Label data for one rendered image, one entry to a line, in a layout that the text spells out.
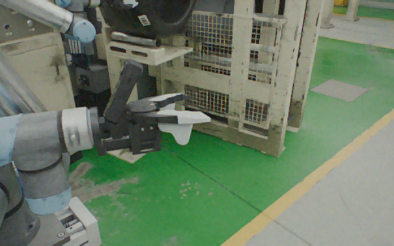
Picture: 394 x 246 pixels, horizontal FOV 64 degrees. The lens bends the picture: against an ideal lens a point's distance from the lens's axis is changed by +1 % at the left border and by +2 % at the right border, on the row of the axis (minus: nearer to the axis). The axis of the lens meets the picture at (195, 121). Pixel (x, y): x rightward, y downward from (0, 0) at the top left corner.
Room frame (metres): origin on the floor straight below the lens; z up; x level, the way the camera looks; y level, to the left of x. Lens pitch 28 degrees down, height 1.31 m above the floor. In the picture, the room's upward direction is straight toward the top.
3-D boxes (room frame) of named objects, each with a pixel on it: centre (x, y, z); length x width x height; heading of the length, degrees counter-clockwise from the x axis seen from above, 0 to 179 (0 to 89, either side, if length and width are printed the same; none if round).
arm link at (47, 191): (0.48, 0.28, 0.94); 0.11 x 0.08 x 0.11; 17
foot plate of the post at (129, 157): (2.01, 0.50, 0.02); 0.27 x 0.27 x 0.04; 57
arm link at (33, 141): (0.46, 0.28, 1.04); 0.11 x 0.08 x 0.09; 107
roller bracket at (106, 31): (1.99, 0.42, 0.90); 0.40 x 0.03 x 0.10; 147
